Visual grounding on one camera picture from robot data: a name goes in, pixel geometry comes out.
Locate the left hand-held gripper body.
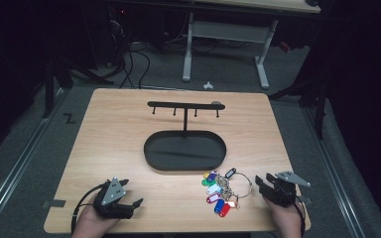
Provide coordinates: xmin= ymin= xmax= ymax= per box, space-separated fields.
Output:
xmin=93 ymin=177 xmax=136 ymax=220

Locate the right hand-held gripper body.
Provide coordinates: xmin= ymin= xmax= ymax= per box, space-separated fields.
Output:
xmin=260 ymin=171 xmax=312 ymax=208

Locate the key ring with colourful tags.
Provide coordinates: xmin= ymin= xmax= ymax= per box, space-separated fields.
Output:
xmin=200 ymin=167 xmax=254 ymax=219

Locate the black key holder with tray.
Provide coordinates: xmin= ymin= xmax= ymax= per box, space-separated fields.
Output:
xmin=143 ymin=100 xmax=228 ymax=173

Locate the person's right hand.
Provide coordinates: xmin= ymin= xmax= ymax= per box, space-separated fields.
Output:
xmin=264 ymin=196 xmax=305 ymax=238

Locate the person's left hand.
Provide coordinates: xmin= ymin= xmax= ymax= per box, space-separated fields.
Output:
xmin=71 ymin=194 xmax=121 ymax=238

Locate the black tape strip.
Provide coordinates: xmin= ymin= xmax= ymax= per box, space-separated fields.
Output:
xmin=42 ymin=198 xmax=67 ymax=209

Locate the black metal stand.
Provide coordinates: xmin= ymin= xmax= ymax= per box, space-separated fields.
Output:
xmin=267 ymin=70 xmax=330 ymax=141
xmin=42 ymin=54 xmax=115 ymax=119

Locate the small red object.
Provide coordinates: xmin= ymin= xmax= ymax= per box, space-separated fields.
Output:
xmin=279 ymin=41 xmax=293 ymax=54

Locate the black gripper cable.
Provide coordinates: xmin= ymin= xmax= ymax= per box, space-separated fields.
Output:
xmin=292 ymin=193 xmax=308 ymax=238
xmin=70 ymin=182 xmax=109 ymax=234

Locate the metal floor rail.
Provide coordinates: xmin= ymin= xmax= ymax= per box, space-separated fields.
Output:
xmin=0 ymin=87 xmax=67 ymax=229
xmin=301 ymin=107 xmax=367 ymax=238

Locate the bundle of black floor cables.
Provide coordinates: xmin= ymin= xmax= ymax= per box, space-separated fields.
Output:
xmin=107 ymin=18 xmax=152 ymax=90

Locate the white frame desk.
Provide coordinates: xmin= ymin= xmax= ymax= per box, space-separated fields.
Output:
xmin=181 ymin=0 xmax=322 ymax=91

